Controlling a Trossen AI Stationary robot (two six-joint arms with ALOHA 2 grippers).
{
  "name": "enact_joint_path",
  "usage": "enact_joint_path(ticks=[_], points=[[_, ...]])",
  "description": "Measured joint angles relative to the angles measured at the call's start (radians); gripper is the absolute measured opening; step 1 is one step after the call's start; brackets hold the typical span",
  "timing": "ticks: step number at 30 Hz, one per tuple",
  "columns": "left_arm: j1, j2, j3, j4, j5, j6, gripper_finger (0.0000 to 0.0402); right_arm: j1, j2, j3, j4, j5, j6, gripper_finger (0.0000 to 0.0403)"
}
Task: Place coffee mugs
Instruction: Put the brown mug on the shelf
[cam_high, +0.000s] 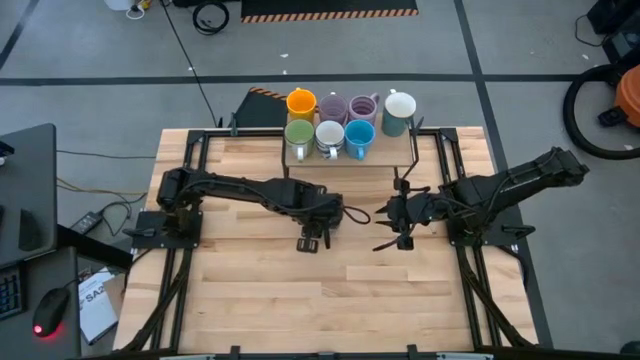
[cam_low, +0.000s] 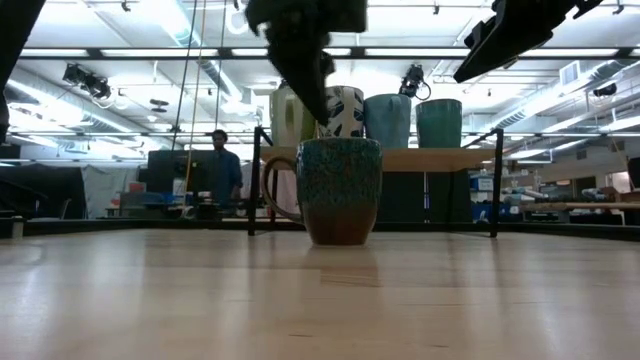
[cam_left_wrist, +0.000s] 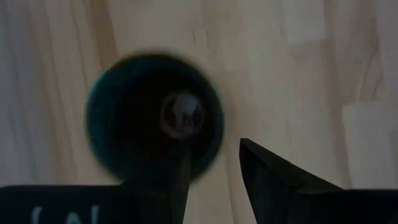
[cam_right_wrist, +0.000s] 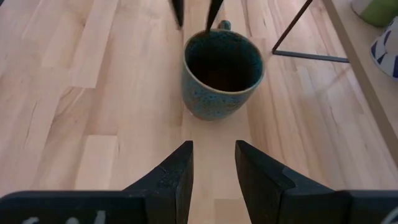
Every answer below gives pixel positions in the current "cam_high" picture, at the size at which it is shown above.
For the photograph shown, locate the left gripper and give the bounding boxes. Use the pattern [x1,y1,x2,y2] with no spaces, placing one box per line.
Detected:
[297,189,346,254]

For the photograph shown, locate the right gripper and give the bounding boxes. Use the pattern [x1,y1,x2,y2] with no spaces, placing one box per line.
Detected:
[374,177,441,251]

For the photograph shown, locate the light blue mug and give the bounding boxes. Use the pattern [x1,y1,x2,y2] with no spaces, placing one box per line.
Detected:
[343,119,377,162]

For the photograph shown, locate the white navy patterned mug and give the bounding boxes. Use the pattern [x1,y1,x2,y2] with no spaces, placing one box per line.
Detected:
[314,120,346,161]

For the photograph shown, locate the lilac ribbed bubble mug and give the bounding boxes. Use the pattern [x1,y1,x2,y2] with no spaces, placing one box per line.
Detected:
[348,92,381,126]

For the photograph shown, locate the large teal mug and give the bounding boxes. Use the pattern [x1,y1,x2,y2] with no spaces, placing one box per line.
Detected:
[381,88,419,138]

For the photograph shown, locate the green mug with white handle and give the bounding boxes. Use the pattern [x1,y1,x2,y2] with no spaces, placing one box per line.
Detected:
[283,118,316,162]

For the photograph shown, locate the purple striped white mug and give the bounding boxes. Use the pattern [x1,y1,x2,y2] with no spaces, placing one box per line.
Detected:
[318,93,350,126]

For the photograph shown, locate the orange mug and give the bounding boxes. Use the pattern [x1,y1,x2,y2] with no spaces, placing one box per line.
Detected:
[285,87,319,124]

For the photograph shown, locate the small black hazard-striped mat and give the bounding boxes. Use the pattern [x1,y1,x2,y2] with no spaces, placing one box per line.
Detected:
[234,86,321,129]

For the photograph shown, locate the large black hazard-striped mat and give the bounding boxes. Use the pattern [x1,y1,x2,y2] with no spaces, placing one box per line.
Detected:
[240,0,420,24]

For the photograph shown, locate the black power adapter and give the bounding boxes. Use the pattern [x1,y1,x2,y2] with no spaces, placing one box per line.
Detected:
[69,212,105,235]

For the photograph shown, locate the white printed booklet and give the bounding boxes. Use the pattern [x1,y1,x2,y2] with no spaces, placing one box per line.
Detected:
[77,267,120,346]

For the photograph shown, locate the dark grey desk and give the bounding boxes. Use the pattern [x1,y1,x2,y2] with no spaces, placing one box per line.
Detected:
[0,123,57,270]
[0,247,81,360]

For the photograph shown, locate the orange vacuum cleaner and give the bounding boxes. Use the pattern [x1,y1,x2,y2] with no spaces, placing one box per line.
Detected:
[613,63,640,129]

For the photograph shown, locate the black computer mouse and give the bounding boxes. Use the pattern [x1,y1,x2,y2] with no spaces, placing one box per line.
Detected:
[32,287,71,339]

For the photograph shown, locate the black equipment case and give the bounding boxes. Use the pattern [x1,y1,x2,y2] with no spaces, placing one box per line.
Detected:
[585,0,640,64]

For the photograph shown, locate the black keyboard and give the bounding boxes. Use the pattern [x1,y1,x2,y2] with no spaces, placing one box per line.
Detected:
[0,264,26,321]

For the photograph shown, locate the black metal table frame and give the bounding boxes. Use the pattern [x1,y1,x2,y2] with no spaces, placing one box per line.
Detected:
[119,127,539,354]

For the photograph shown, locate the black vacuum hose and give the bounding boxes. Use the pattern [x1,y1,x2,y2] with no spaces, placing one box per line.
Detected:
[562,63,640,161]

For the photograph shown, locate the long black floor cable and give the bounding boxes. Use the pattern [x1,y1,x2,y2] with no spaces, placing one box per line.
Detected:
[159,0,224,129]

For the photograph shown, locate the thin black cable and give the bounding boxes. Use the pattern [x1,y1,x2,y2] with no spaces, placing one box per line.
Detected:
[55,148,157,161]

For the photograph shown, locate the coiled black cable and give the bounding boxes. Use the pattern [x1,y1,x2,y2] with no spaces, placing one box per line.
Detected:
[192,0,231,36]

